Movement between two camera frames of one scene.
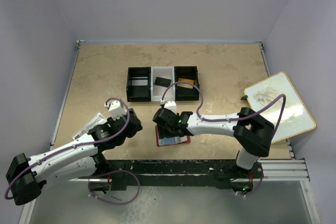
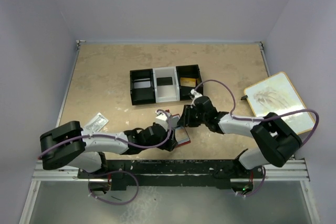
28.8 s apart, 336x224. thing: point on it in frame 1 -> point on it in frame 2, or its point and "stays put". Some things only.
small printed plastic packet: (97, 120) stays put
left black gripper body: (122, 139) -> (167, 145)
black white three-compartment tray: (147, 84) stays put
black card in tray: (163, 82) stays put
